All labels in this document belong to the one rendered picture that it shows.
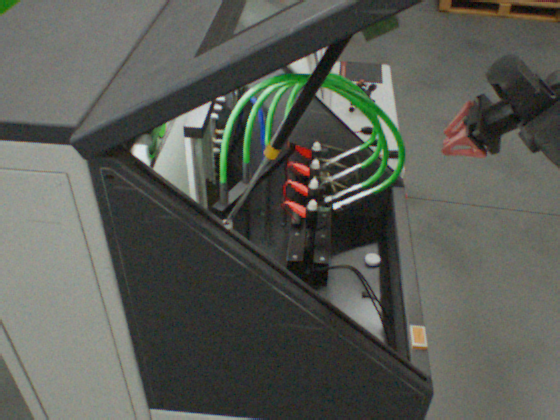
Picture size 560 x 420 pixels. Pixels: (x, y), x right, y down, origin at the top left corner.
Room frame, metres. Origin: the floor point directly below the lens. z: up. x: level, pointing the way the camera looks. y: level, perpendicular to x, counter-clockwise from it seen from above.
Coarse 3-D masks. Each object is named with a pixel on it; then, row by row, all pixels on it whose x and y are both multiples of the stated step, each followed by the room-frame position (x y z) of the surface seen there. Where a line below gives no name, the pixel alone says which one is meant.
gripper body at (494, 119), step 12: (480, 96) 0.89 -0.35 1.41; (480, 108) 0.86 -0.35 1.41; (492, 108) 0.84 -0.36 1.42; (504, 108) 0.83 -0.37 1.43; (480, 120) 0.83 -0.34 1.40; (492, 120) 0.83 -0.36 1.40; (504, 120) 0.82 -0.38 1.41; (516, 120) 0.81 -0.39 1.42; (480, 132) 0.81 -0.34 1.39; (492, 132) 0.82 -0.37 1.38; (504, 132) 0.82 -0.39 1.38; (492, 144) 0.81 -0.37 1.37
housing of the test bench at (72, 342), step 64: (64, 0) 1.07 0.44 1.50; (128, 0) 1.08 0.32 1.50; (0, 64) 0.78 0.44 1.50; (64, 64) 0.79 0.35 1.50; (0, 128) 0.62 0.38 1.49; (64, 128) 0.61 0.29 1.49; (0, 192) 0.62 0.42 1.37; (64, 192) 0.62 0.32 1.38; (0, 256) 0.62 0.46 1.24; (64, 256) 0.62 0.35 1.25; (0, 320) 0.63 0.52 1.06; (64, 320) 0.62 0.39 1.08; (64, 384) 0.62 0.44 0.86; (128, 384) 0.61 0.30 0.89
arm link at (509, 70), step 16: (496, 64) 0.84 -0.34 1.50; (512, 64) 0.81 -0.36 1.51; (496, 80) 0.80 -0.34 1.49; (512, 80) 0.78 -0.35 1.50; (528, 80) 0.78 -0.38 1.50; (512, 96) 0.78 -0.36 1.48; (528, 96) 0.78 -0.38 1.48; (544, 96) 0.78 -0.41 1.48; (528, 112) 0.78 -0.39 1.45; (528, 144) 0.74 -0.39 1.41
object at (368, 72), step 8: (344, 64) 1.95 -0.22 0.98; (352, 64) 1.95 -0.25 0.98; (360, 64) 1.95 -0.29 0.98; (368, 64) 1.95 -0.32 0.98; (376, 64) 1.96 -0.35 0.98; (344, 72) 1.88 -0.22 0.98; (352, 72) 1.88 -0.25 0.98; (360, 72) 1.88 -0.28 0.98; (368, 72) 1.88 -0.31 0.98; (376, 72) 1.89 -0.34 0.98; (352, 80) 1.82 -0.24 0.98; (368, 80) 1.82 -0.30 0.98; (376, 80) 1.82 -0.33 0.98
